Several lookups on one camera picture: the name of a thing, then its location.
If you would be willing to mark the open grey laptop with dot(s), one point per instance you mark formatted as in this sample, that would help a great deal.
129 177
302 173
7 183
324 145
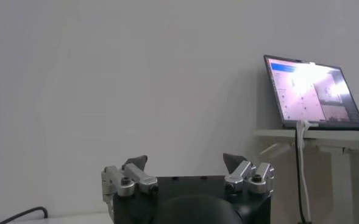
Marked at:
304 91

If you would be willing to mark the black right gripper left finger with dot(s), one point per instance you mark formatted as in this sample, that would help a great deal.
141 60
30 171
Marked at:
136 175

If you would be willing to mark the white side desk with laptop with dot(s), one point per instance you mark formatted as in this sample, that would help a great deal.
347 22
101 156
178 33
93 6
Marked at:
340 135

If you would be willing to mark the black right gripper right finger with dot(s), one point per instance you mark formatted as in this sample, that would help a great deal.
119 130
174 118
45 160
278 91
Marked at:
243 173

